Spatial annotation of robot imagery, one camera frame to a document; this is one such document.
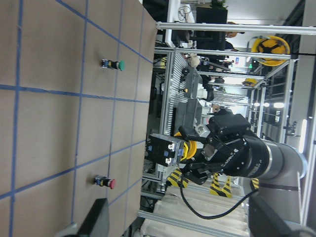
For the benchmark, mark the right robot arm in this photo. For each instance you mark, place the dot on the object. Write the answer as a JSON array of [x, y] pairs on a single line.
[[274, 208]]

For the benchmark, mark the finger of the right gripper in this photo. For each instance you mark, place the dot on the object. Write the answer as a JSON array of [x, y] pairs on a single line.
[[198, 172], [192, 134]]

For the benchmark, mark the green push button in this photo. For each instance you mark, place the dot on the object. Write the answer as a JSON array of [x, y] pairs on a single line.
[[114, 65]]

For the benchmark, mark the red push button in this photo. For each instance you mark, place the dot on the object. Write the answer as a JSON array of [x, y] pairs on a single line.
[[104, 181]]

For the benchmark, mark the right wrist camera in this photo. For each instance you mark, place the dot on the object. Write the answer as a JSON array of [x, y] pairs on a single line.
[[224, 122]]

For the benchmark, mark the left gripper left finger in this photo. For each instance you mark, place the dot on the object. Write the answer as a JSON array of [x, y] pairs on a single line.
[[96, 223]]

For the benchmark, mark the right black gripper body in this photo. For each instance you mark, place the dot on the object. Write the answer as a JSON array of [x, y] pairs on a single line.
[[230, 157]]

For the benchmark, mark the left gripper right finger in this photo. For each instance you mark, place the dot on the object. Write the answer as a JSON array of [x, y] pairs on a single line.
[[263, 221]]

